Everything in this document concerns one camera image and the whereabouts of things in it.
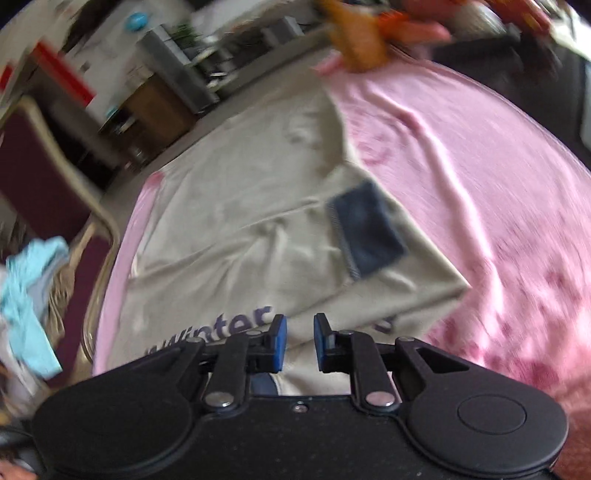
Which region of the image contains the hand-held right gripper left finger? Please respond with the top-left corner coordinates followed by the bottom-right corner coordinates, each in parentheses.
top-left (143, 315), bottom-right (288, 411)

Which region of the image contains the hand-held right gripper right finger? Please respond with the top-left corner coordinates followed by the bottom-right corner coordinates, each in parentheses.
top-left (313, 313), bottom-right (470, 411)

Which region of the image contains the cream shirt with navy trim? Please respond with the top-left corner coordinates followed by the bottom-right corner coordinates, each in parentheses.
top-left (108, 85), bottom-right (472, 398)

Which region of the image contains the pink towel blanket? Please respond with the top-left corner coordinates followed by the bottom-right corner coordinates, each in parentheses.
top-left (92, 46), bottom-right (591, 416)

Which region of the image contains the light blue cloth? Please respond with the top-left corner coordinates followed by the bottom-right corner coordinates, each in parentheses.
top-left (0, 236), bottom-right (70, 379)

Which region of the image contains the brown wooden cabinet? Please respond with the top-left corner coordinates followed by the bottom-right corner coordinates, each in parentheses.
top-left (99, 74), bottom-right (197, 167)

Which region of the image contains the coral cloth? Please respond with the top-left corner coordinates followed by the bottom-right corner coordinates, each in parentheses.
top-left (551, 392), bottom-right (591, 480)

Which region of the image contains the grey metal counter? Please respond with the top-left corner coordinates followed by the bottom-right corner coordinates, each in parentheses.
top-left (136, 25), bottom-right (220, 114)

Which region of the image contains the orange juice bottle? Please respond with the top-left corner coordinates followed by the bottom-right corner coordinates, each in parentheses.
top-left (318, 0), bottom-right (389, 72)

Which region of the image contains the potted green plant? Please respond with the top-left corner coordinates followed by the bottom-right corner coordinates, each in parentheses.
top-left (171, 23), bottom-right (200, 52)

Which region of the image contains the small blue fan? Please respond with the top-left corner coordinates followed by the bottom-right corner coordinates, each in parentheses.
top-left (124, 10), bottom-right (151, 33)

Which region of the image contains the maroon chair with beige frame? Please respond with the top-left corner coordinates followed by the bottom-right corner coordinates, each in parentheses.
top-left (0, 97), bottom-right (121, 388)

